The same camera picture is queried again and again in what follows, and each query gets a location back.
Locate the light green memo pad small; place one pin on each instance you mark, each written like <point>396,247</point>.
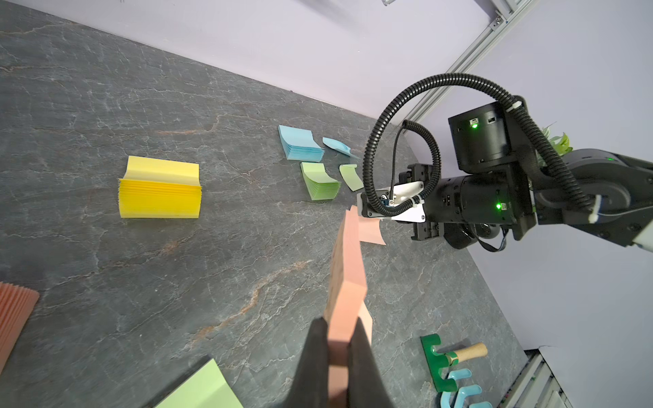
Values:
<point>320,185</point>

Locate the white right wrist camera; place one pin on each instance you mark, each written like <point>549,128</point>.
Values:
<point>404,193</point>

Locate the light blue toy fork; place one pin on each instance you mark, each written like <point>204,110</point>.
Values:
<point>461,396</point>

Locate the yellow memo pad far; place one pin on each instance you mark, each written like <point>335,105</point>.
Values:
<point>159,189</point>

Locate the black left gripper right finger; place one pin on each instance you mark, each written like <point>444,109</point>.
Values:
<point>365,385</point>

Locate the torn light green page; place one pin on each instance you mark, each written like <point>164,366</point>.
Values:
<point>351,177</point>

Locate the torn salmon page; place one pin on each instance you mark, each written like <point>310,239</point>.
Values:
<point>369,231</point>

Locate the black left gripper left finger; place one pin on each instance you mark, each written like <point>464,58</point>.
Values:
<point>310,385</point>

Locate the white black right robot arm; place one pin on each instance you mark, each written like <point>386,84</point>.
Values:
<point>619,189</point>

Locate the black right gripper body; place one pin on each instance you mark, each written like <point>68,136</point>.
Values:
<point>492,197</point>

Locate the green toy rake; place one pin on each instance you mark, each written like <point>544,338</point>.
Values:
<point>437,362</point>

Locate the red memo pad far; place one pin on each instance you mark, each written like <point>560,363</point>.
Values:
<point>17,304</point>

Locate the salmon memo pad front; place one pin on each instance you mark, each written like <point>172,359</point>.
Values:
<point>345,307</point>

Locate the green artificial plant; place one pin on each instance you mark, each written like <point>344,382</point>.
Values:
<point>560,143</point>

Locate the torn light blue page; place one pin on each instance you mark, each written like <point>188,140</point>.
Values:
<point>339,146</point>

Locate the light blue memo pad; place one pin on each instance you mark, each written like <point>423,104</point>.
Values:
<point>299,145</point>

